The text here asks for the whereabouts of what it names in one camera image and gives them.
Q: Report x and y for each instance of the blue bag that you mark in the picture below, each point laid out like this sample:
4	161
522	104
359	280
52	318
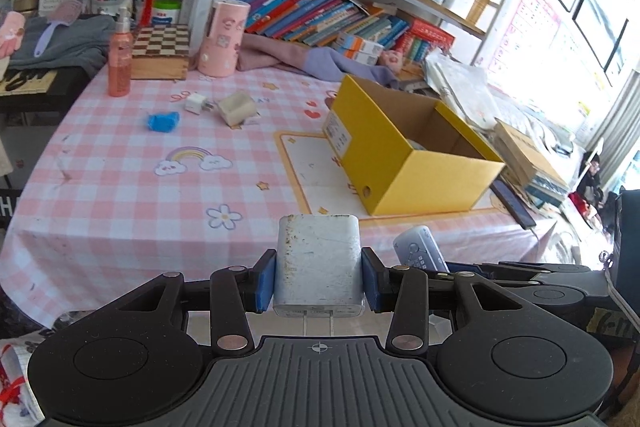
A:
162	123

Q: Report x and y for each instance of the grey small remote control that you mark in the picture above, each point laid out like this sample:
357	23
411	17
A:
417	249

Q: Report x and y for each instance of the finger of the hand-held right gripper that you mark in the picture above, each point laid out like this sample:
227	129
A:
550	268
470	268

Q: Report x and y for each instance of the small white plug adapter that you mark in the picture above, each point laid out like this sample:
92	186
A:
197	104

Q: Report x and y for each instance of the wooden chess box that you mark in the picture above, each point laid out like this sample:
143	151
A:
160	52

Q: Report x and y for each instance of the orange and white small box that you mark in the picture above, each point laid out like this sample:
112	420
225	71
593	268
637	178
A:
360	43
362	58

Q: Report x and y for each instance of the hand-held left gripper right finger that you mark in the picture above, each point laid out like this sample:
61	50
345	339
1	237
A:
371	279

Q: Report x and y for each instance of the purple hairbrush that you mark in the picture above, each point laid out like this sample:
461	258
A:
57	24

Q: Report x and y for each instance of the grey clothing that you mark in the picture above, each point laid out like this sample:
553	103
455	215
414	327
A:
65	44

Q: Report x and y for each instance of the red thick dictionary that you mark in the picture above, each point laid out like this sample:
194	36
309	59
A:
415	52
430	34

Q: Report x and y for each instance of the small pink pig plush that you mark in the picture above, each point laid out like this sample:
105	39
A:
394	62

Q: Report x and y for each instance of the large white charger block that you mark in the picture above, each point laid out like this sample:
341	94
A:
317	267

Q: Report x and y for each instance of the stacked cardboard boxes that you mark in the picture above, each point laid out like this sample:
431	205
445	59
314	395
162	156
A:
532	164

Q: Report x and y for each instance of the pink cylinder container with stickers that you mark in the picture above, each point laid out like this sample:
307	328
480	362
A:
222	39

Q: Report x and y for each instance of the pink and purple sweatshirt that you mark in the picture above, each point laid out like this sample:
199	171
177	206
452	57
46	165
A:
310	62

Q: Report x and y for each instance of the white storage box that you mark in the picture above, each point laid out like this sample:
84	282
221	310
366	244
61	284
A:
459	1

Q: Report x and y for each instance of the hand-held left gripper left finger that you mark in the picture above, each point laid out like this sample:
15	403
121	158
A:
265	282

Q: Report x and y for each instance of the pile of white paper bags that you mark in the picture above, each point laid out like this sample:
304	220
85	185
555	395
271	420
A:
460	87

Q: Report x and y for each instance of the white red printed cloth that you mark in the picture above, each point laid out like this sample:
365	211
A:
15	382

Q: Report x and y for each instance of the pink checked tablecloth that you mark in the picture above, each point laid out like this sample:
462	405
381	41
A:
125	197

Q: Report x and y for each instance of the alphabet wall poster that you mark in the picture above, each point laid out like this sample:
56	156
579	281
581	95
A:
522	32

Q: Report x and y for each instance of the row of colourful books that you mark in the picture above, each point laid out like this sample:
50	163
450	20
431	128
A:
320	14

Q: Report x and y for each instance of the yellow cardboard box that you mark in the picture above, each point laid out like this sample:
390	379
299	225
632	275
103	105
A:
430	187

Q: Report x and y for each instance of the white jar green lid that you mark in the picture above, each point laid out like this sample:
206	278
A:
166	13

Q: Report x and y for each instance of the beige cube block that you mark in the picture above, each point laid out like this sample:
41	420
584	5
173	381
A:
237	109

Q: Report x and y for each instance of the pink spray bottle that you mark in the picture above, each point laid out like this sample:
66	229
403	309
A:
120	62

